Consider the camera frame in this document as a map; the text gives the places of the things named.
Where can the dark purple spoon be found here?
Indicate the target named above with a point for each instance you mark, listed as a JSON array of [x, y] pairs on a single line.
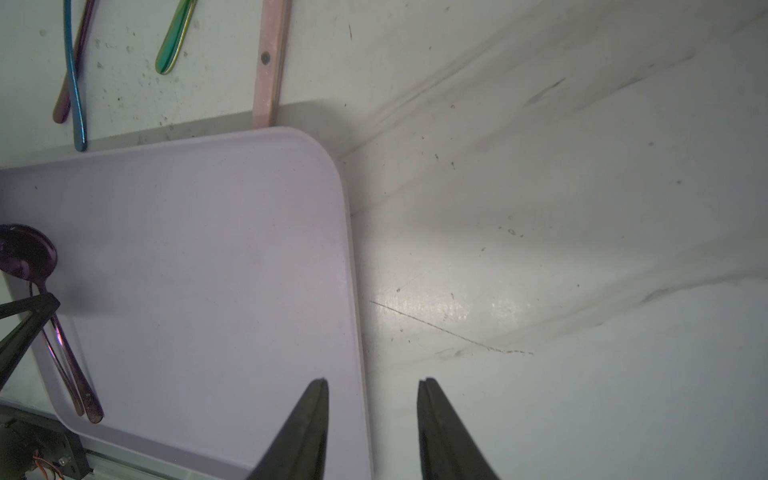
[[61, 109]]

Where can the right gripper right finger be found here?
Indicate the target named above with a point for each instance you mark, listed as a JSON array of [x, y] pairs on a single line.
[[447, 450]]

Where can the lilac placemat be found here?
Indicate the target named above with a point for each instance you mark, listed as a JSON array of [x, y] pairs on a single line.
[[203, 284]]

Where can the pink handled spoon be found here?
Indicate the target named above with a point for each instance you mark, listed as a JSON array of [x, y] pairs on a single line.
[[274, 25]]

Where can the blue fork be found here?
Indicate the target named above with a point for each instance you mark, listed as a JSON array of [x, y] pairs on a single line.
[[76, 113]]

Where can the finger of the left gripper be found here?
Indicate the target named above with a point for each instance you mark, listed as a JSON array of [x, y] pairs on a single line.
[[14, 345]]

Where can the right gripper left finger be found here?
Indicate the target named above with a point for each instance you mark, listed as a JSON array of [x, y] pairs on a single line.
[[299, 449]]

